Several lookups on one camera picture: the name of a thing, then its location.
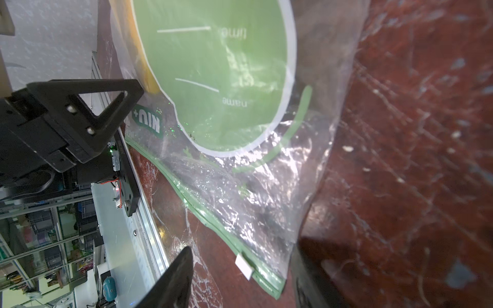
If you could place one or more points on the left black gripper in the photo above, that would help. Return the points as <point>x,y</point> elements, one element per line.
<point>27,142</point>

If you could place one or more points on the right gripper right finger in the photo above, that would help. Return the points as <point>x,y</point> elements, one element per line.
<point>311,285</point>

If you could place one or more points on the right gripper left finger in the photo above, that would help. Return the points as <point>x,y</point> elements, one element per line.
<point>173,289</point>

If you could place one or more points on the zip-top bag with bananas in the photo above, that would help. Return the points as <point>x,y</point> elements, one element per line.
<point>251,94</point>

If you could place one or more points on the bananas in left bag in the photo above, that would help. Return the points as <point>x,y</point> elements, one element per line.
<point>131,56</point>

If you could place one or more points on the aluminium front rail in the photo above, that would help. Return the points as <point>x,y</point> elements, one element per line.
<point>134,252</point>

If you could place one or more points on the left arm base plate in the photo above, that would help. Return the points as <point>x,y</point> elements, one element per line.
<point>130,190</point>

